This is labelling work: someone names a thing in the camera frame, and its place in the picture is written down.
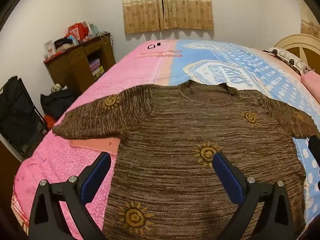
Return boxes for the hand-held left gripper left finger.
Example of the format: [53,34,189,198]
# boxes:
[29,152,112,240]

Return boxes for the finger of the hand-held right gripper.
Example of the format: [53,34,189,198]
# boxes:
[308,135,320,161]

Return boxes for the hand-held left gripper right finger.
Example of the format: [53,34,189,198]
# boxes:
[212,151,295,240]

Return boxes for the brown knit sweater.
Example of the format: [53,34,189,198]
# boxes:
[52,79,320,240]

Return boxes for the pink pillow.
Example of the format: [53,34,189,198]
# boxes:
[300,71,320,98]

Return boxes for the red cloth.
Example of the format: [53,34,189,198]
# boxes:
[44,115,57,128]

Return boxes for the black bag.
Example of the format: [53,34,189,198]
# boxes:
[40,87,78,120]

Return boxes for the plaid bedsheet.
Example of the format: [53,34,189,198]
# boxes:
[10,195,30,228]

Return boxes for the brown wooden wardrobe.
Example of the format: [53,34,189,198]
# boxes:
[0,140,24,220]

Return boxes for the patterned pillow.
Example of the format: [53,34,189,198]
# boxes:
[262,47,313,75]

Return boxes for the black suitcase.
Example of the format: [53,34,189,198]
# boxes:
[0,76,48,159]

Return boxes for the cream bed headboard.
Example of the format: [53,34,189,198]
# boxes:
[274,33,320,68]

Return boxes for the stack of boxes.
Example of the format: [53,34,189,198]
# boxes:
[89,59,104,77]

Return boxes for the dark wooden desk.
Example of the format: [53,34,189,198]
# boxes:
[44,32,117,94]

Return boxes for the pink and blue printed blanket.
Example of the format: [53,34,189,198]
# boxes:
[11,39,320,230]

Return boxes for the beige patterned curtain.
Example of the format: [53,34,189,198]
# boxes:
[300,4,320,38]

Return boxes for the dark cloth pile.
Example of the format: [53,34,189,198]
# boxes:
[54,37,79,52]

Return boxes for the white card box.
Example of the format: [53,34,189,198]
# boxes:
[44,40,56,58]

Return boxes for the red gift box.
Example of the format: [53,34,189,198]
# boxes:
[66,23,90,40]

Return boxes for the white paper bags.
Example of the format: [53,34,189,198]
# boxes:
[86,21,101,38]

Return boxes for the beige patterned curtain panel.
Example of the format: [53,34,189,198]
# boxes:
[121,0,164,34]
[161,0,214,30]

